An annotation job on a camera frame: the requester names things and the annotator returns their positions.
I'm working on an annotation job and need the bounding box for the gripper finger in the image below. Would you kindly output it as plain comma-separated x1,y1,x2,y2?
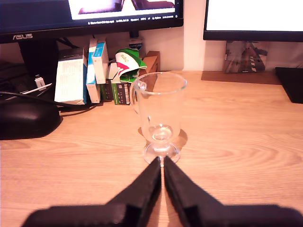
104,157,162,227
163,156,225,227

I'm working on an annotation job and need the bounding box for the small clear glass cup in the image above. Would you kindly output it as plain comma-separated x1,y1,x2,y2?
129,71,188,167

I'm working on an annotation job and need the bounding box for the white pen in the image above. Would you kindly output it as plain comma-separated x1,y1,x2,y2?
21,83,53,95

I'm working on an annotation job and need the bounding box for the green white box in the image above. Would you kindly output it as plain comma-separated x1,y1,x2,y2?
111,80,131,106

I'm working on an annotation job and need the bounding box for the dark green box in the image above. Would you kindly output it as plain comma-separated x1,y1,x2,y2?
100,79,114,102

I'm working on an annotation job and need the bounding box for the grey white box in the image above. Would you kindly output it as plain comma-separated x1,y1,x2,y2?
107,62,119,81

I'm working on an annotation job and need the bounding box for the brown cardboard box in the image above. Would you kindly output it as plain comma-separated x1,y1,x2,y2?
139,51,161,74

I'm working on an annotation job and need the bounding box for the green white red bag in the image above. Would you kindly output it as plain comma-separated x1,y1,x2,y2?
115,48,148,83

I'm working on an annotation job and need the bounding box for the tall blue white box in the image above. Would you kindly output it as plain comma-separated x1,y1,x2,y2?
85,39,102,104

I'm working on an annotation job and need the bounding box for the small blue white box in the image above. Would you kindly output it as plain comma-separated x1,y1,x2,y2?
92,42,109,85

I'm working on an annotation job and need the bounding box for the white printed box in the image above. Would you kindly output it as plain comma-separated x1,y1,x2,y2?
54,48,88,105

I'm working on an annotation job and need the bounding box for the black rounded device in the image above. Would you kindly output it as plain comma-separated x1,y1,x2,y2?
0,99,64,140

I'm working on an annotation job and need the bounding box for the white bottle blue label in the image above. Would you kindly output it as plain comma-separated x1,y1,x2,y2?
128,37,144,59

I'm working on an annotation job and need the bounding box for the grey patterned packet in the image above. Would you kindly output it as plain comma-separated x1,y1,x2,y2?
224,40,269,74

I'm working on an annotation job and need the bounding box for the small white USB adapter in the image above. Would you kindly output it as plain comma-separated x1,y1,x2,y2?
35,74,46,92

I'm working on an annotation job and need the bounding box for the black Huawei monitor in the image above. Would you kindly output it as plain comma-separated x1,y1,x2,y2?
203,0,303,104

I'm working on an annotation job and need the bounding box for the black ASUS monitor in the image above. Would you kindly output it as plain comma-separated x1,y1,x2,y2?
0,0,184,80

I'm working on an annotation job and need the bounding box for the thin black cable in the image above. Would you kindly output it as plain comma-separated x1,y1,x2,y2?
0,91,98,116

